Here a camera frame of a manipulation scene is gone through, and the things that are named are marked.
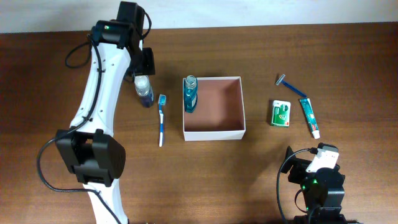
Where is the teal toothpaste tube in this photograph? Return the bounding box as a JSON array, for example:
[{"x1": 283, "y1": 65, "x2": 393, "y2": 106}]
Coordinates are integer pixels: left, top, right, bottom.
[{"x1": 299, "y1": 98, "x2": 320, "y2": 139}]

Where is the clear blue spray bottle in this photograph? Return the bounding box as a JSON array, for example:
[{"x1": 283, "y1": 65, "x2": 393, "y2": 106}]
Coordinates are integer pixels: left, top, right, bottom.
[{"x1": 134, "y1": 75, "x2": 154, "y2": 108}]

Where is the blue white toothbrush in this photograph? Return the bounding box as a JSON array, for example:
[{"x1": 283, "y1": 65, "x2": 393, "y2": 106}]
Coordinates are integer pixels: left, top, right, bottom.
[{"x1": 158, "y1": 94, "x2": 167, "y2": 147}]

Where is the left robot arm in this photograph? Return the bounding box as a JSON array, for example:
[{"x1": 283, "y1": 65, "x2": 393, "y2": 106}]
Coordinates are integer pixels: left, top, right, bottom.
[{"x1": 55, "y1": 1, "x2": 155, "y2": 223}]

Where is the green soap box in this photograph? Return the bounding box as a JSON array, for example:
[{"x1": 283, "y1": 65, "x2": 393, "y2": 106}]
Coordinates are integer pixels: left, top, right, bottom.
[{"x1": 271, "y1": 100, "x2": 291, "y2": 128}]

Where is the teal mouthwash bottle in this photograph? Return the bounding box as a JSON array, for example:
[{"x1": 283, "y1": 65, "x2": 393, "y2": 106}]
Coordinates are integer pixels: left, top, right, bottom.
[{"x1": 183, "y1": 75, "x2": 198, "y2": 113}]

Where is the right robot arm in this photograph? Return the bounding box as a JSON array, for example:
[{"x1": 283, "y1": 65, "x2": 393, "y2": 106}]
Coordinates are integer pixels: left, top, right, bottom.
[{"x1": 278, "y1": 143, "x2": 358, "y2": 224}]

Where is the white cardboard box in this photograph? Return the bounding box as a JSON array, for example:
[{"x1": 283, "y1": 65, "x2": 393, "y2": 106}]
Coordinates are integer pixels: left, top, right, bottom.
[{"x1": 182, "y1": 77, "x2": 246, "y2": 141}]

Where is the blue disposable razor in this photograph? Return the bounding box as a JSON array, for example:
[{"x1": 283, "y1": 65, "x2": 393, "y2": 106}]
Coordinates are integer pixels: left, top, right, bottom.
[{"x1": 275, "y1": 74, "x2": 307, "y2": 98}]

